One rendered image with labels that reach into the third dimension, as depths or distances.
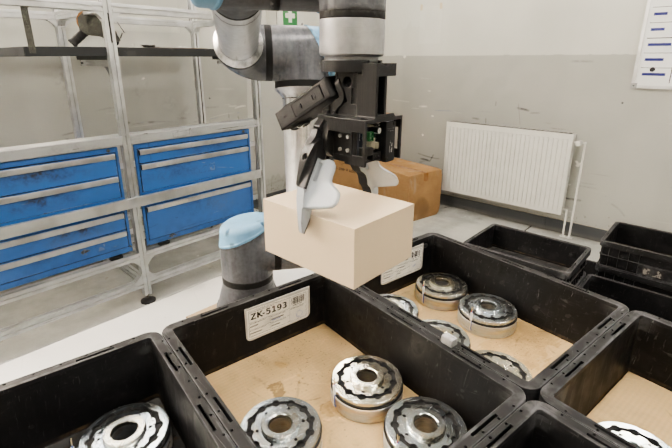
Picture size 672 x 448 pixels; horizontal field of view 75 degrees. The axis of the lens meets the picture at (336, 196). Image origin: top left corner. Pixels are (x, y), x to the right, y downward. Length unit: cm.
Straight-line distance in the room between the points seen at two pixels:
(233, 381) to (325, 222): 33
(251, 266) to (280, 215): 42
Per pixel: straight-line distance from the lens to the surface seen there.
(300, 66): 94
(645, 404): 82
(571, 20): 368
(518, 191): 375
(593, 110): 363
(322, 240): 52
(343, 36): 50
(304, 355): 77
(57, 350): 116
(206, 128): 262
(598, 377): 74
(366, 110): 50
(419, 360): 68
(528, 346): 85
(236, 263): 98
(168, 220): 262
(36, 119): 320
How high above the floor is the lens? 130
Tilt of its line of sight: 18 degrees down
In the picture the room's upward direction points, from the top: straight up
